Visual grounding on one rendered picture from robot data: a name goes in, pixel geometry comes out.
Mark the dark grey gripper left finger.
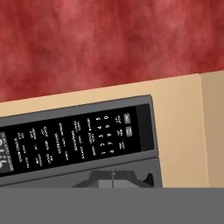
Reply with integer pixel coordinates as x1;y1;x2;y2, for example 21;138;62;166
73;170;114;189

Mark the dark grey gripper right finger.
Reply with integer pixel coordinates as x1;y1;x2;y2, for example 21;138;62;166
113;170;155;189

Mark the dark grey microwave oven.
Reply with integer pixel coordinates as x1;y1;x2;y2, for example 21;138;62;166
0;94;164;189

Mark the beige cabinet housing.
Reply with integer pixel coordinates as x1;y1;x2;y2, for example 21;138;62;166
0;69;224;189

